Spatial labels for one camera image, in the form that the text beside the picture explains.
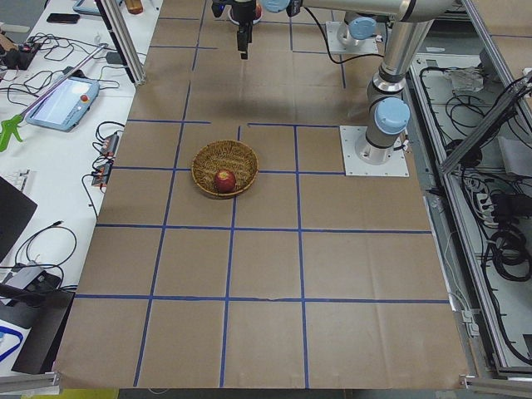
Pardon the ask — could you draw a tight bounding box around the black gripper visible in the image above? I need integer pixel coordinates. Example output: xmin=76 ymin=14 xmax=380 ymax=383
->
xmin=231 ymin=0 xmax=256 ymax=59

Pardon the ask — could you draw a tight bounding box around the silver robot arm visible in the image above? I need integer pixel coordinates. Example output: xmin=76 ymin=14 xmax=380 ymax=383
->
xmin=260 ymin=1 xmax=452 ymax=165
xmin=337 ymin=12 xmax=377 ymax=45

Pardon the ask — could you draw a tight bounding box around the red apple on plate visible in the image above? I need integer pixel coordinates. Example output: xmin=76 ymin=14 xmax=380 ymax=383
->
xmin=255 ymin=2 xmax=263 ymax=19

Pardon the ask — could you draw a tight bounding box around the woven wicker basket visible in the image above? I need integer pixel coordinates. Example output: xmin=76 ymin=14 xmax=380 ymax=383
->
xmin=191 ymin=140 xmax=259 ymax=199

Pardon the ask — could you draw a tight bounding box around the red apple in basket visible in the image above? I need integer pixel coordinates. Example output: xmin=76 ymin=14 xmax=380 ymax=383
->
xmin=214 ymin=169 xmax=236 ymax=194

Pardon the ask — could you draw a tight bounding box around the black power adapter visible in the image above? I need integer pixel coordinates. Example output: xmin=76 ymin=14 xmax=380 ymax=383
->
xmin=105 ymin=52 xmax=123 ymax=65

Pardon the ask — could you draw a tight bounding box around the blue teach pendant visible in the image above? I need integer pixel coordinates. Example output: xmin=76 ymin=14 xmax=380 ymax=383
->
xmin=72 ymin=0 xmax=100 ymax=15
xmin=25 ymin=77 xmax=100 ymax=131

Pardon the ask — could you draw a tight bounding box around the black smartphone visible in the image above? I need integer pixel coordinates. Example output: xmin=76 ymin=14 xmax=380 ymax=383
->
xmin=47 ymin=12 xmax=81 ymax=24

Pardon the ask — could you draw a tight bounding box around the white keyboard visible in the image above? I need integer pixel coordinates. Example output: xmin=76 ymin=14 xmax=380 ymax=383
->
xmin=1 ymin=169 xmax=36 ymax=193

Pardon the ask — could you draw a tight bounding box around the black laptop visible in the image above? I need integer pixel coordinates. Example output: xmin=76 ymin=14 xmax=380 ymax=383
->
xmin=0 ymin=178 xmax=37 ymax=261

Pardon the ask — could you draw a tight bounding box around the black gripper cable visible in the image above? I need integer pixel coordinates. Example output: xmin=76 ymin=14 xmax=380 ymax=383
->
xmin=303 ymin=6 xmax=383 ymax=66

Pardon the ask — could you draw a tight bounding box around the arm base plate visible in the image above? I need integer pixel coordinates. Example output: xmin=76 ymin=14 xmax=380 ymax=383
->
xmin=339 ymin=126 xmax=410 ymax=178
xmin=325 ymin=22 xmax=378 ymax=55

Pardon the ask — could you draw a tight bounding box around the aluminium frame post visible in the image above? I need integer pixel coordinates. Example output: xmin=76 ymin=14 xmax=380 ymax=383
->
xmin=96 ymin=0 xmax=146 ymax=86

